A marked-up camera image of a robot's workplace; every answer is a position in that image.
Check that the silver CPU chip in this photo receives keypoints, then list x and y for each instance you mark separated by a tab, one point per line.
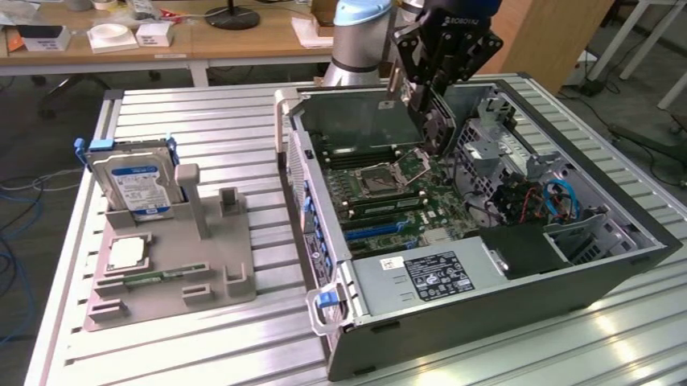
127	254

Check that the open metal socket cover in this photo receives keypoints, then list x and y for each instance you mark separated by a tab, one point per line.
414	167

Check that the graphics card with metal bracket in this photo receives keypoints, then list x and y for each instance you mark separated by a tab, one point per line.
438	128

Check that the white box with round tape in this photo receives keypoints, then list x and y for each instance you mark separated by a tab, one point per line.
111	38

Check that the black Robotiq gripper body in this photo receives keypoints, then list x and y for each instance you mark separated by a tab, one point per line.
462	20

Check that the small white cardboard box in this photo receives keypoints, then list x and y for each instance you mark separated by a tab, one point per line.
153	34

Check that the grey power supply unit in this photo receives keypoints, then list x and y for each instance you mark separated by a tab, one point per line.
386	289

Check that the blue case release latch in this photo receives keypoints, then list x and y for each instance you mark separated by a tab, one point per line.
325	300

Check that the wooden desk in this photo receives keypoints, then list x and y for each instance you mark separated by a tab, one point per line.
177	44

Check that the metal disk bay cage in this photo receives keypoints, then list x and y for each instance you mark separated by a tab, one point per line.
483	161

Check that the green motherboard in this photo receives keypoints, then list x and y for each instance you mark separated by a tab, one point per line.
432	203

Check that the black floor stand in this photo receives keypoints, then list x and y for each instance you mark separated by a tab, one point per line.
652	138

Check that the green RAM stick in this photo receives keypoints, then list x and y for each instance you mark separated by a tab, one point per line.
160	275

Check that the black installed RAM stick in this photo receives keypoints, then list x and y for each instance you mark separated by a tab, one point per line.
386	206

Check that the black round lamp base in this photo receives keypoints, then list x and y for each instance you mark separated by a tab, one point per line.
233	18

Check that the white box with black lid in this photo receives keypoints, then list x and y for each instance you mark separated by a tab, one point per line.
45	38

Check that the hard disk in blue carrier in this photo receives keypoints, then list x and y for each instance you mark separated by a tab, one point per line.
133	185

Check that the blue expansion slot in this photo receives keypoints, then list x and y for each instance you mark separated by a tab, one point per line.
375	232

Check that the grey 3D-printed parts rack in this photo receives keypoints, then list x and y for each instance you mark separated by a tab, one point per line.
177	281

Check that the wooden cabinet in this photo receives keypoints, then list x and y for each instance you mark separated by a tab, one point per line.
542	40

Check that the black chair base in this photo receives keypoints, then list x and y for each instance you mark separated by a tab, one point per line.
69	86

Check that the black plastic air duct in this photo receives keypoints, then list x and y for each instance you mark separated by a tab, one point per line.
526	249

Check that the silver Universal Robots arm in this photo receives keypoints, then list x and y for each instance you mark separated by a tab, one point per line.
359	40

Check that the white table frame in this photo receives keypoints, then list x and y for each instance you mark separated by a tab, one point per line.
639	36

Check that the white paper stack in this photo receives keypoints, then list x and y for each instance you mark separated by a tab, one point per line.
313	34

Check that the open black PC case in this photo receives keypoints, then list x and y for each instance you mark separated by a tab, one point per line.
483	321

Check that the CPU socket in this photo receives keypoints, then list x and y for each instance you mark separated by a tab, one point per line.
378	181

